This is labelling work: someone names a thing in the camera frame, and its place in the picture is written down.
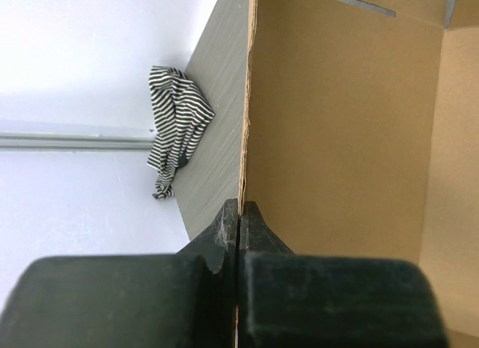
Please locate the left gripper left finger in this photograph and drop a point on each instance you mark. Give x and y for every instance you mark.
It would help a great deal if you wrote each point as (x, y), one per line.
(186, 299)

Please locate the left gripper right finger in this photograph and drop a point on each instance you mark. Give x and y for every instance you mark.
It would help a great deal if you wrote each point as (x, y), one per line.
(290, 300)

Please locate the brown cardboard box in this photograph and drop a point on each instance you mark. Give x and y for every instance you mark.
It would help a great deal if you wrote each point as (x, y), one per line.
(361, 135)

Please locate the black white striped cloth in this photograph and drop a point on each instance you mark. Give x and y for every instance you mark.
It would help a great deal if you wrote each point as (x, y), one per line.
(181, 115)

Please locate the left aluminium corner post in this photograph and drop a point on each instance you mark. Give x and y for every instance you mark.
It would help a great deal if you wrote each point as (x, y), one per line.
(21, 135)

